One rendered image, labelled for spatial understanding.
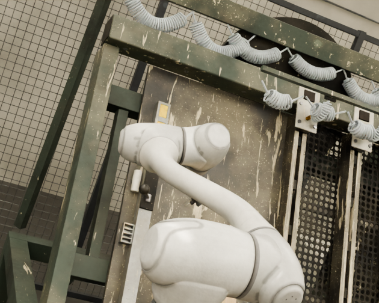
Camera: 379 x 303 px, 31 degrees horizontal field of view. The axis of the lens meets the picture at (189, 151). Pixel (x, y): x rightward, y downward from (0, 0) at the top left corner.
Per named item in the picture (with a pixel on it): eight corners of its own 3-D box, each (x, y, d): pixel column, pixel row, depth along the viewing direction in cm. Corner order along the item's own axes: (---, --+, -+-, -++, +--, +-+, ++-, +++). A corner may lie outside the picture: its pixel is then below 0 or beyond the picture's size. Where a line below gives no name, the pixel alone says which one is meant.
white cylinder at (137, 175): (133, 170, 249) (129, 191, 246) (135, 168, 246) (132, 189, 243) (140, 172, 250) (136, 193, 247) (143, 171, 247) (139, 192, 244)
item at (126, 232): (117, 242, 239) (120, 241, 237) (121, 223, 242) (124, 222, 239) (128, 245, 241) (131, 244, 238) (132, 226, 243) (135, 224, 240)
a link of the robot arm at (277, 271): (296, 228, 144) (240, 213, 139) (331, 281, 128) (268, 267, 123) (270, 278, 148) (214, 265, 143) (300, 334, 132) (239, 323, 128)
